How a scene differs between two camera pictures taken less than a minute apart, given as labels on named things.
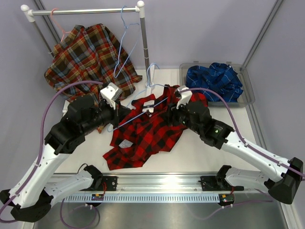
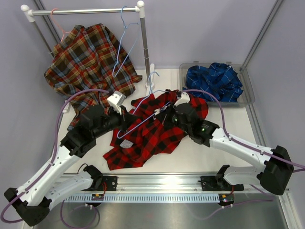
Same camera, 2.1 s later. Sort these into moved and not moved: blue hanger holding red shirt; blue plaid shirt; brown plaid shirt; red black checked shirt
Moved: blue hanger holding red shirt
Not moved: blue plaid shirt; brown plaid shirt; red black checked shirt
